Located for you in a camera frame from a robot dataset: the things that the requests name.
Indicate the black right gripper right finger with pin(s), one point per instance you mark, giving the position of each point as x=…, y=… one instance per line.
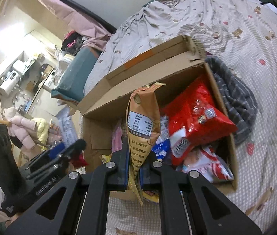
x=190, y=204

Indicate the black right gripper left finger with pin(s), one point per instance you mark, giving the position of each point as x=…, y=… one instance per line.
x=78, y=204

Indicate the white red shrimp flakes bag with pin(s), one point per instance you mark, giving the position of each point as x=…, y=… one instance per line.
x=207, y=163

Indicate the blue white snack bag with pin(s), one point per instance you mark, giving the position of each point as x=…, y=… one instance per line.
x=162, y=145

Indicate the red snack bag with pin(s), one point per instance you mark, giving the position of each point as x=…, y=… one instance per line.
x=194, y=117

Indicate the orange yellow long snack bag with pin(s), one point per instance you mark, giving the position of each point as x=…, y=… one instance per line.
x=143, y=130

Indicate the white grey snack packet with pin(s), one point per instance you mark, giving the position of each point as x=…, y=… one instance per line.
x=66, y=125

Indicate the yellow green snack bag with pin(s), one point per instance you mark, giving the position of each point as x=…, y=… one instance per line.
x=105, y=158

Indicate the pink puffy jacket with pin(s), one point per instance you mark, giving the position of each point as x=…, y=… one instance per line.
x=21, y=130

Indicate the pink flat snack pouch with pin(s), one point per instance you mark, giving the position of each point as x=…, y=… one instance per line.
x=117, y=138

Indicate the brown cardboard box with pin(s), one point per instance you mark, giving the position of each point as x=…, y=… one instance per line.
x=176, y=63

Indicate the teal cushion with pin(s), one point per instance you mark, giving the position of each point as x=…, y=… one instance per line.
x=71, y=84

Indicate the dark grey striped cloth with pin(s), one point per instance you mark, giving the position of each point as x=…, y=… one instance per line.
x=238, y=98

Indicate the pink curtain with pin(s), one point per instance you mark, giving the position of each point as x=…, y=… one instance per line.
x=96, y=34

